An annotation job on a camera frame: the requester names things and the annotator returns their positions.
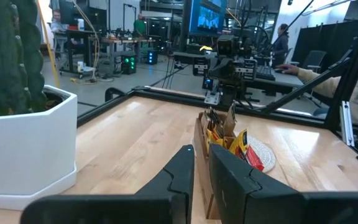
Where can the black partition panel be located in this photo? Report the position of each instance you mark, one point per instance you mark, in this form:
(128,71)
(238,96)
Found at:
(328,40)

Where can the silver aluminium bracket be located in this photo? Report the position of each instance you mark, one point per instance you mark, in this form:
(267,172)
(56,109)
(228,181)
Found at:
(347,124)

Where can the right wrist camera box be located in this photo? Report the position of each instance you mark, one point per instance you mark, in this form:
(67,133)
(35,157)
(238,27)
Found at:
(227,45)

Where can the large blue display screen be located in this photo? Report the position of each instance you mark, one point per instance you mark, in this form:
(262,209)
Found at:
(208,17)

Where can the grey office chair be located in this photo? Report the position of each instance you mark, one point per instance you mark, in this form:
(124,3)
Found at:
(314,59)

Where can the silver mounting plate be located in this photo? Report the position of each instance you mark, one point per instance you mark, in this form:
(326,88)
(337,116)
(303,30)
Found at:
(212,98)

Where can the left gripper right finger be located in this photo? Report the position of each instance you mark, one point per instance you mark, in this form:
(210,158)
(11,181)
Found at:
(228,180)

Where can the black aluminium table frame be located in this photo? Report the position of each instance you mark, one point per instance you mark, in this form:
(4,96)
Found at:
(182,98)

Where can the wooden workbench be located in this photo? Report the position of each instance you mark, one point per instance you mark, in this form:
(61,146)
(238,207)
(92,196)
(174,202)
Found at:
(123,40)

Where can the green cactus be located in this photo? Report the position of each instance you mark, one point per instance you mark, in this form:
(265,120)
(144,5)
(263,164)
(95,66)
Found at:
(5,56)

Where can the black box with blue lights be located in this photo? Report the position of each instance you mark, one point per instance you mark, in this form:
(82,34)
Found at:
(152,57)

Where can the black keyboard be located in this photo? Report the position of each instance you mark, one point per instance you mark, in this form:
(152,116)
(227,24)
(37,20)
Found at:
(265,73)

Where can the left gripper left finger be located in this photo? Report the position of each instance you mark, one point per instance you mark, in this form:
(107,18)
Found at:
(179,174)

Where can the red tea packet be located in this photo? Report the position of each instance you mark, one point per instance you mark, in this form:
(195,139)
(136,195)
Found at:
(253,158)

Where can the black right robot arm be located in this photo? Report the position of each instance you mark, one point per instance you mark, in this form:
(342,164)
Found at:
(232,91)

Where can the black computer with green lights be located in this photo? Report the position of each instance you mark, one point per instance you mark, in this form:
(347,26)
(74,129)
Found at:
(129,63)

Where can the wooden three-compartment tray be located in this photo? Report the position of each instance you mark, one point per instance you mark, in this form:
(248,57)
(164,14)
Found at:
(202,161)

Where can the small yellow tag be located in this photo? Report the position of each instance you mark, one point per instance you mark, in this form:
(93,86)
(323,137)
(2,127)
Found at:
(206,48)

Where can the vanilla cinnamon tea packet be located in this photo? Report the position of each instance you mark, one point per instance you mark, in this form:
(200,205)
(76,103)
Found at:
(214,118)
(229,119)

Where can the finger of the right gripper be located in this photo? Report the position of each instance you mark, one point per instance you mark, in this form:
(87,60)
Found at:
(232,71)
(220,71)

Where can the person's hand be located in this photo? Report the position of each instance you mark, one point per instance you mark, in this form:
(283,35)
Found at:
(287,69)

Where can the white hexagonal plant pot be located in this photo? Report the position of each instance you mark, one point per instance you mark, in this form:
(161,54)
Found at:
(26,149)

